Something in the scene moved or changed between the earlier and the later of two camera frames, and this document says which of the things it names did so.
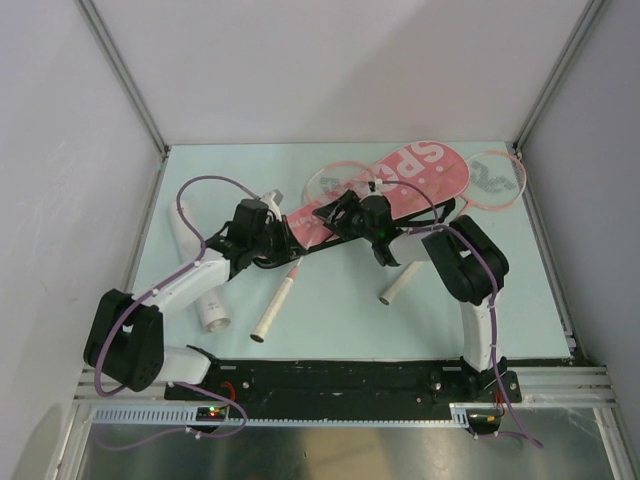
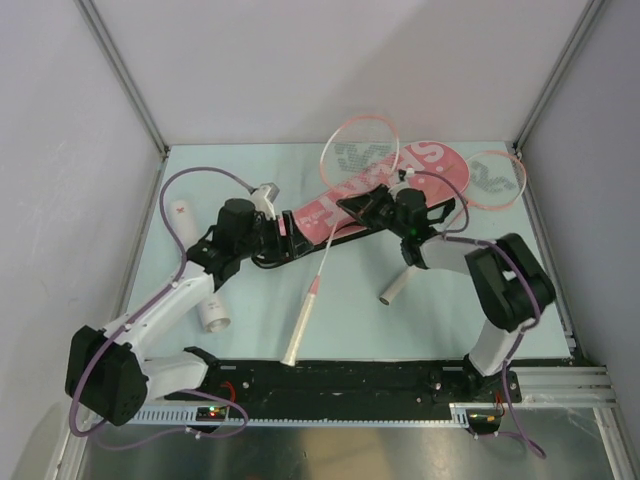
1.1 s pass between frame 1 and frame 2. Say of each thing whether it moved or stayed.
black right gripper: moved
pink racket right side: stayed
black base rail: stayed
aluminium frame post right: stayed
